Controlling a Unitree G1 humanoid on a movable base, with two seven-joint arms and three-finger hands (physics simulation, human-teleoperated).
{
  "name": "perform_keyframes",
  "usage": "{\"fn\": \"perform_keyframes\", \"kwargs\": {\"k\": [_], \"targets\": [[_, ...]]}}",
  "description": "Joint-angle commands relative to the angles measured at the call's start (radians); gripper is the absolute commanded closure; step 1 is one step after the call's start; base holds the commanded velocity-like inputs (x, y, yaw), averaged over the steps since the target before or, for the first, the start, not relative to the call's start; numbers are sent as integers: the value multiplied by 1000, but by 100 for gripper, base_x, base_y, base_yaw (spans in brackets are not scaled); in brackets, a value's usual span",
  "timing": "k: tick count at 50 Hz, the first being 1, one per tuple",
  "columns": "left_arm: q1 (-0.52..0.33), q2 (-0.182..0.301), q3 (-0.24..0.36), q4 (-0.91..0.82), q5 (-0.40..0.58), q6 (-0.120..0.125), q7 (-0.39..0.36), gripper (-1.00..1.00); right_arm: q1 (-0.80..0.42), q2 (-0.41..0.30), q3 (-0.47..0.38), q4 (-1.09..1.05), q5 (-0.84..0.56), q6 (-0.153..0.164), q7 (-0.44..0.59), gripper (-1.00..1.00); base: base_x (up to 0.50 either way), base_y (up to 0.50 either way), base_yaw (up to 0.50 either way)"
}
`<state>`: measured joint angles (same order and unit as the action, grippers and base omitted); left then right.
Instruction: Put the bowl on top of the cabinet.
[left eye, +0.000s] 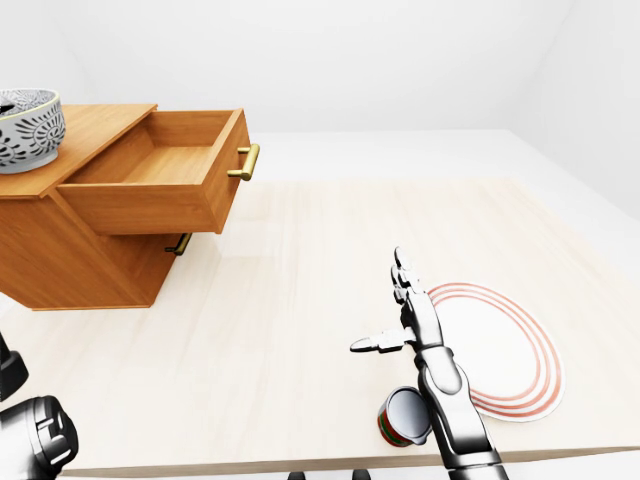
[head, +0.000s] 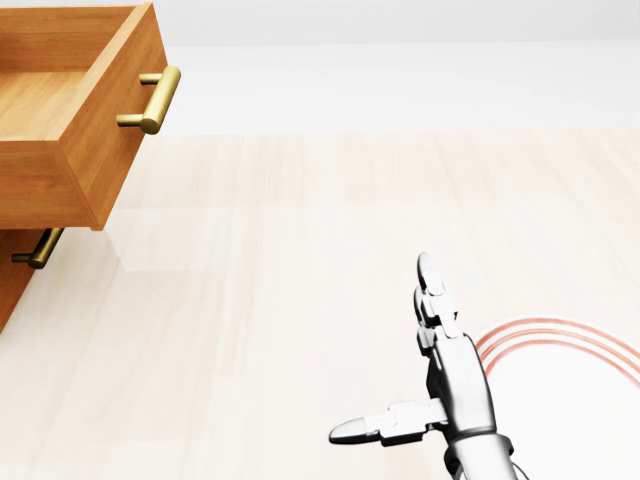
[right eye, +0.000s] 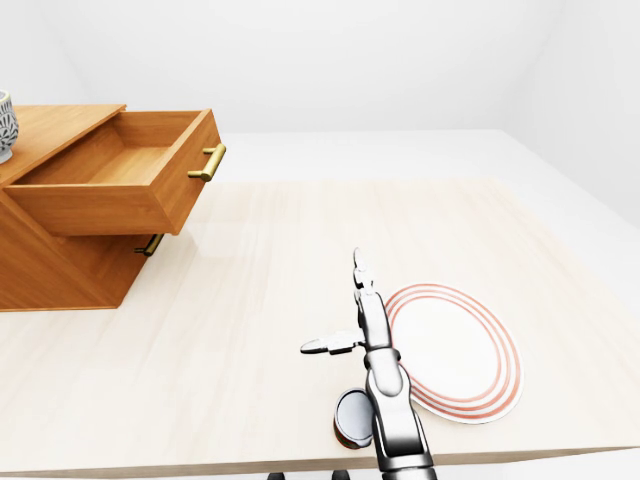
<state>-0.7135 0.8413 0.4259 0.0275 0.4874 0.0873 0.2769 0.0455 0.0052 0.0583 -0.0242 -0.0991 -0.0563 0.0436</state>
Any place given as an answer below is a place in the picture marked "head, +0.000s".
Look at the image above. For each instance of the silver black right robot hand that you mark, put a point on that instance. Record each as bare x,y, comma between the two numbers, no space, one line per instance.
462,385

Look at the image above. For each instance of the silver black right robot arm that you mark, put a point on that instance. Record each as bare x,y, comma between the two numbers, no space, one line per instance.
482,460

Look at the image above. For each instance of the white plate with red rings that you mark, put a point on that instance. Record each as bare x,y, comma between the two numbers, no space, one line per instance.
565,415

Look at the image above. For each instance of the open wooden drawer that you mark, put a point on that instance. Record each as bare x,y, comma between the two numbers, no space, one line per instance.
45,190

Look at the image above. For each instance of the closed wooden drawer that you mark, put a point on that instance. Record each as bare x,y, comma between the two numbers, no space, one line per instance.
12,285

